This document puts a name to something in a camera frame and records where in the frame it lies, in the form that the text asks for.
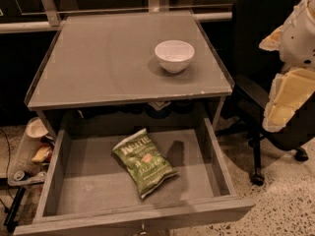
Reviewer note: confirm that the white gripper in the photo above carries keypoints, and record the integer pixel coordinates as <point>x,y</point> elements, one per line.
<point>299,39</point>

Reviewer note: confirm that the green jalapeno chip bag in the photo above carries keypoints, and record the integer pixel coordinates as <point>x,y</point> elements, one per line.
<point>142,159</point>

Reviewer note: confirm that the grey cabinet counter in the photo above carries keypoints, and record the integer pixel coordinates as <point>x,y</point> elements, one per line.
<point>115,63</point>

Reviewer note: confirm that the grey open drawer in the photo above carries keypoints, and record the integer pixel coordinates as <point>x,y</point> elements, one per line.
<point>88,192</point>

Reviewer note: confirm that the black office chair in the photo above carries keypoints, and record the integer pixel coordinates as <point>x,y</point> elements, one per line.
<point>253,70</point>

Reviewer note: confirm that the white ceramic bowl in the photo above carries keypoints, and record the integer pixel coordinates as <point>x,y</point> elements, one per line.
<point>174,55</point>

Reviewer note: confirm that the white paper cup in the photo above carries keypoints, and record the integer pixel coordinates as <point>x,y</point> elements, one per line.
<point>36,129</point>

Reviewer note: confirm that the yellow snack package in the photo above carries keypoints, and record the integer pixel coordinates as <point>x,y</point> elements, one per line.
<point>43,154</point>

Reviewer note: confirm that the clear plastic bin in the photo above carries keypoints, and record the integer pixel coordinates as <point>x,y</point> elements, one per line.
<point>26,150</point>

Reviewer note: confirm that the soda can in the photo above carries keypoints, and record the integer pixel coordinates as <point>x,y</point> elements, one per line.
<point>20,176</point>

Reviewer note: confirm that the metal rail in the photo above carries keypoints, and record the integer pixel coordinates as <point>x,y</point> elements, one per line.
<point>91,19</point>

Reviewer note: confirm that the metal rail bracket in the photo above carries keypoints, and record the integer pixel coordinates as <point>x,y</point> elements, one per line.
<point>51,12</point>

